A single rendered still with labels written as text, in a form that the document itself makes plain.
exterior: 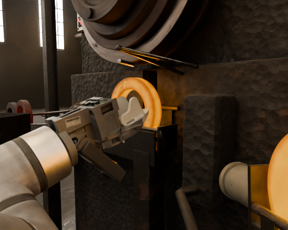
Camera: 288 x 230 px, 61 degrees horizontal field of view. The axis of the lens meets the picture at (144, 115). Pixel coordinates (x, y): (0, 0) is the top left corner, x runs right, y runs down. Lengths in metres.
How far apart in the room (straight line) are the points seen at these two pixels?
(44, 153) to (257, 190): 0.28
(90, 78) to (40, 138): 0.63
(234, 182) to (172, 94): 0.36
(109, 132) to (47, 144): 0.12
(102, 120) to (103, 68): 0.61
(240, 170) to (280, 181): 0.09
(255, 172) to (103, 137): 0.24
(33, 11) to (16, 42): 1.50
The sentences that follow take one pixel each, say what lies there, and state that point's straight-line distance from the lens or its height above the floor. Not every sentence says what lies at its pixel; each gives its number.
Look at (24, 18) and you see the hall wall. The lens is 11.49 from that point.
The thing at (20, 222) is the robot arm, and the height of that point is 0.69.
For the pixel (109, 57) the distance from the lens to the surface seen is 0.72.
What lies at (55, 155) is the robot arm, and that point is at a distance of 0.37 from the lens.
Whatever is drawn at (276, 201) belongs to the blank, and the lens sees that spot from 0.33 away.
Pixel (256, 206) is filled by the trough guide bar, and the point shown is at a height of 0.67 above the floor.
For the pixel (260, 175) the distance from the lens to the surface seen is 0.33.
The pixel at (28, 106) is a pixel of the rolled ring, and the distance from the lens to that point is 1.42.
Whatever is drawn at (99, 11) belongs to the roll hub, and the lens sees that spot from 0.63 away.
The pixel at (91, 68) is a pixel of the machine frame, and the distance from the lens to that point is 1.08.
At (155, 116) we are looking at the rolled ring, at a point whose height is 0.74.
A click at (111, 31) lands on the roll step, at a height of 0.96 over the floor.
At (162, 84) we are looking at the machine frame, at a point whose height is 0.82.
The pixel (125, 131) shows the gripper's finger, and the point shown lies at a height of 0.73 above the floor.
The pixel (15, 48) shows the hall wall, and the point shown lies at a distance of 11.13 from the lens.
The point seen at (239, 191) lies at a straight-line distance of 0.37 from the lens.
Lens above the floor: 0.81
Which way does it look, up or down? 6 degrees down
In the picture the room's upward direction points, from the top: straight up
